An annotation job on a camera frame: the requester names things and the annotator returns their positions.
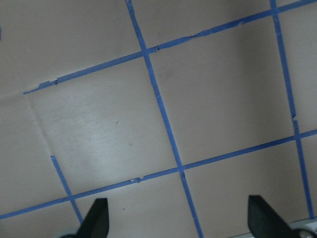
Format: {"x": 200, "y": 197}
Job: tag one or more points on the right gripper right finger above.
{"x": 264, "y": 222}

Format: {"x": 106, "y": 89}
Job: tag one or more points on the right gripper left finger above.
{"x": 96, "y": 222}

